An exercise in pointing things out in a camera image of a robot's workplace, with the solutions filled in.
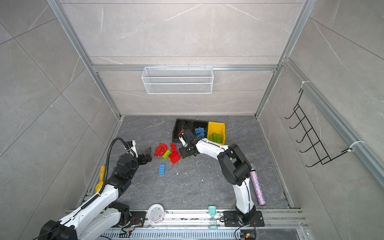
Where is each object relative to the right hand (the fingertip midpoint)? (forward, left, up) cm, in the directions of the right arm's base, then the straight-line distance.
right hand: (185, 150), depth 96 cm
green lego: (-2, +12, 0) cm, 13 cm away
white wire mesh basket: (+40, +5, +27) cm, 49 cm away
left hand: (-4, +23, +14) cm, 27 cm away
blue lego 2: (+14, -10, +2) cm, 17 cm away
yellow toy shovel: (-21, +48, 0) cm, 52 cm away
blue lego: (-12, +14, -2) cm, 18 cm away
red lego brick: (+14, +4, +1) cm, 15 cm away
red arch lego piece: (+2, +17, -1) cm, 17 cm away
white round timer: (-36, +14, 0) cm, 39 cm away
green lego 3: (+10, -24, -2) cm, 26 cm away
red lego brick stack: (-3, +7, -1) cm, 8 cm away
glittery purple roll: (-30, -41, -1) cm, 51 cm away
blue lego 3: (+13, -11, +1) cm, 17 cm away
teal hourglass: (-41, -15, -2) cm, 43 cm away
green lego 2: (+11, -20, -1) cm, 23 cm away
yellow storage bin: (+17, -23, +3) cm, 28 cm away
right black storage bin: (+27, -8, -5) cm, 29 cm away
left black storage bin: (+27, +4, -5) cm, 28 cm away
